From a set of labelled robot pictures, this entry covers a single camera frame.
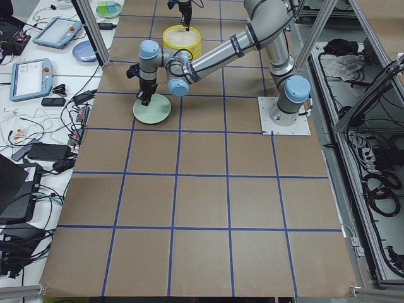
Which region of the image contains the green plate with blocks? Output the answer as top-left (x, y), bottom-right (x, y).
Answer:
top-left (95, 1), bottom-right (122, 19)

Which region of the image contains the white crumpled cloth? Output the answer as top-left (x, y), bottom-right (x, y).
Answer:
top-left (324, 54), bottom-right (364, 81)

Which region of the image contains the yellow rimmed steamer basket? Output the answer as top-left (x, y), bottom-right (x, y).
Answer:
top-left (162, 25), bottom-right (201, 58)

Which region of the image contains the black laptop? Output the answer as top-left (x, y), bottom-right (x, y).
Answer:
top-left (1, 155), bottom-right (42, 225)

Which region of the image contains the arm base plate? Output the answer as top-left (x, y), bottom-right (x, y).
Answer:
top-left (258, 97), bottom-right (311, 136)

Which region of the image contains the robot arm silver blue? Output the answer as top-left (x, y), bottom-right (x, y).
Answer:
top-left (167, 0), bottom-right (205, 32)
top-left (126, 1), bottom-right (311, 126)

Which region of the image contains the teach pendant upper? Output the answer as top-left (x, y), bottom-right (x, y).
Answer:
top-left (33, 17), bottom-right (82, 49)

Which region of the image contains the teach pendant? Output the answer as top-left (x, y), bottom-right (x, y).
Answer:
top-left (9, 58), bottom-right (53, 102)
top-left (33, 17), bottom-right (82, 49)

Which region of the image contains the aluminium frame post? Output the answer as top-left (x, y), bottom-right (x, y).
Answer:
top-left (72, 0), bottom-right (110, 67)

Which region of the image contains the black power adapter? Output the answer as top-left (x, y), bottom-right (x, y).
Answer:
top-left (27, 143), bottom-right (71, 161)

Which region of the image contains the small black device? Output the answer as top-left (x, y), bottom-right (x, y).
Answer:
top-left (41, 97), bottom-right (66, 107)

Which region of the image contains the teach pendant lower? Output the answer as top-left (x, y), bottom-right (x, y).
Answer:
top-left (9, 58), bottom-right (53, 102)

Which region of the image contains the pale green plate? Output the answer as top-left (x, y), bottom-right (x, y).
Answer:
top-left (133, 93), bottom-right (171, 124)

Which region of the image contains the blue plate on desk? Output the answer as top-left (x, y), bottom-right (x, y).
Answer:
top-left (72, 40), bottom-right (97, 62)

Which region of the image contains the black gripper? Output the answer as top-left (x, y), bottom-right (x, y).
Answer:
top-left (126, 63), bottom-right (158, 106)
top-left (178, 0), bottom-right (192, 32)

